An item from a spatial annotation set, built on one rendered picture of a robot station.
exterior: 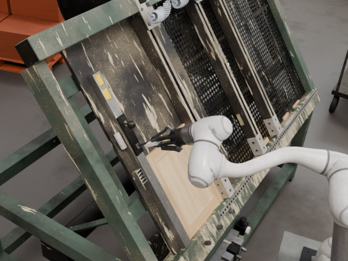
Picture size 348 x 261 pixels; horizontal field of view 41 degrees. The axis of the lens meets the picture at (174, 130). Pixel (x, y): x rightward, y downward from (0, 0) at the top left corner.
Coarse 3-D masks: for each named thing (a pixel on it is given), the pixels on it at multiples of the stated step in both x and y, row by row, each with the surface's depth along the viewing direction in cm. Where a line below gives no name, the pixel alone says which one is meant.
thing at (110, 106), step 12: (96, 72) 209; (96, 84) 208; (108, 108) 211; (120, 132) 215; (132, 156) 219; (144, 156) 221; (144, 168) 219; (156, 180) 224; (156, 192) 222; (156, 204) 226; (168, 204) 226; (168, 216) 225; (180, 228) 229; (180, 240) 229
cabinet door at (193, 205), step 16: (160, 160) 231; (176, 160) 240; (160, 176) 229; (176, 176) 238; (176, 192) 235; (192, 192) 244; (208, 192) 254; (176, 208) 233; (192, 208) 242; (208, 208) 251; (192, 224) 239
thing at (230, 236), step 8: (232, 224) 262; (240, 224) 265; (248, 224) 267; (224, 232) 253; (232, 232) 262; (240, 232) 266; (248, 232) 265; (224, 240) 257; (232, 240) 254; (240, 240) 254; (216, 248) 251; (224, 248) 253; (232, 248) 250; (240, 248) 254; (208, 256) 242; (216, 256) 248; (224, 256) 245; (232, 256) 245; (240, 256) 250
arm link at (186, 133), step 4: (188, 124) 191; (184, 128) 190; (188, 128) 189; (184, 132) 190; (188, 132) 188; (184, 136) 190; (188, 136) 188; (184, 140) 191; (188, 140) 189; (192, 140) 188; (188, 144) 192; (192, 144) 192
